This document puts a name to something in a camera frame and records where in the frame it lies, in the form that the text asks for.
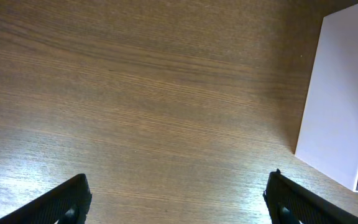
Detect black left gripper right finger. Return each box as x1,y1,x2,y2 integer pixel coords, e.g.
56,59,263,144
263,170,358,224

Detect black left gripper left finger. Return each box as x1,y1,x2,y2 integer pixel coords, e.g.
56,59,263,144
0,174,92,224

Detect pink white cardboard box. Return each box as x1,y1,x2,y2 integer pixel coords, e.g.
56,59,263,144
295,4,358,192

